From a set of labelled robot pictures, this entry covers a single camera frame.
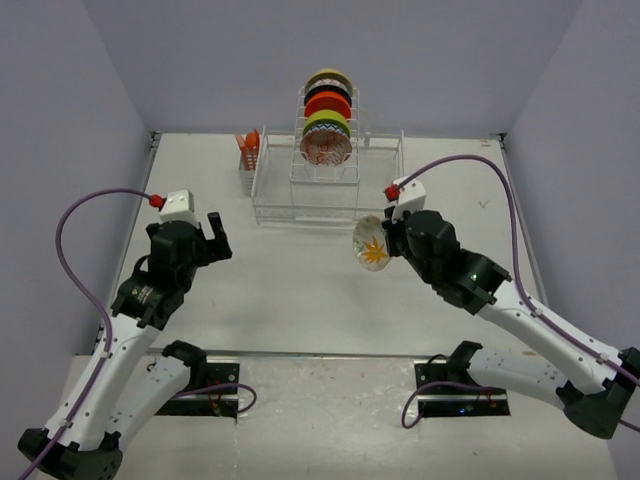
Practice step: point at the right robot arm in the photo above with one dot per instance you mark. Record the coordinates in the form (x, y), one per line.
(591, 382)

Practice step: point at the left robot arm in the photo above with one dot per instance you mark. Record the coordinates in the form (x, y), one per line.
(87, 436)

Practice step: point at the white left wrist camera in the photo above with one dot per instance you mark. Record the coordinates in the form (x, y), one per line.
(179, 206)

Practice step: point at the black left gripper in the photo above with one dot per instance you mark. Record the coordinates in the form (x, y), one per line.
(213, 249)

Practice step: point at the red patterned bowl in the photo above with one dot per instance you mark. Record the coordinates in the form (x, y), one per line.
(326, 145)

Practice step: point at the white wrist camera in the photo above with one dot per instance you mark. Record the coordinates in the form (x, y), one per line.
(179, 206)
(411, 199)

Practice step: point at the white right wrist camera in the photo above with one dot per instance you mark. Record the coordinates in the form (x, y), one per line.
(411, 199)

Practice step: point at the yellow rimmed patterned bowl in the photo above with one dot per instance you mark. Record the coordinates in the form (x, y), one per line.
(329, 74)

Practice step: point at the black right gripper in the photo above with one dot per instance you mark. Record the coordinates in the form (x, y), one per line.
(392, 228)

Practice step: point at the white bowl orange flower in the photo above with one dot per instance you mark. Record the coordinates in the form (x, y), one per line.
(369, 244)

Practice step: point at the lime green bowl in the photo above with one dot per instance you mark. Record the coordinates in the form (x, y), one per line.
(327, 116)

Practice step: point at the blue triangle patterned bowl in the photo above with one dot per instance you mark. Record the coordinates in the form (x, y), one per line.
(338, 89)

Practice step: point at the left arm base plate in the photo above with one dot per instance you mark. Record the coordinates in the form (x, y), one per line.
(223, 403)

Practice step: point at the white wire dish rack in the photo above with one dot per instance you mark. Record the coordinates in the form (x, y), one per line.
(287, 189)

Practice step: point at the orange plastic fork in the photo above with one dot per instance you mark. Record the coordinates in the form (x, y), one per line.
(241, 143)

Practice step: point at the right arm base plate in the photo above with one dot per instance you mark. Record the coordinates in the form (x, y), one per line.
(453, 402)

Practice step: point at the orange plastic spoon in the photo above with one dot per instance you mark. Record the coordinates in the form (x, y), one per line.
(252, 142)

